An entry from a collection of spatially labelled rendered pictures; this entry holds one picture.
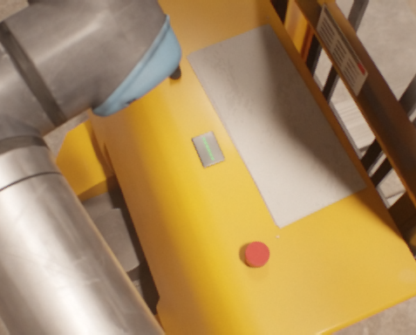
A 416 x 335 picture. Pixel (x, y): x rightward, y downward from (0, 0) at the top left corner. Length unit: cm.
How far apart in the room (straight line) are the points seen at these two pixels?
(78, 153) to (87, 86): 113
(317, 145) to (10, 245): 65
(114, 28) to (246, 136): 54
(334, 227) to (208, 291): 23
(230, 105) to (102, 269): 61
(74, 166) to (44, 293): 120
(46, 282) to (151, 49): 18
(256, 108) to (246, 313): 36
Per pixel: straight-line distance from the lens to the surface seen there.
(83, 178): 149
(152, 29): 39
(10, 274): 34
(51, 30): 38
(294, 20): 129
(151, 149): 92
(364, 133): 185
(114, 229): 132
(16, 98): 38
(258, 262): 78
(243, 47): 98
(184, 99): 93
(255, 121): 90
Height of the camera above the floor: 169
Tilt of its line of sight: 68 degrees down
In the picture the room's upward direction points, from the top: 3 degrees counter-clockwise
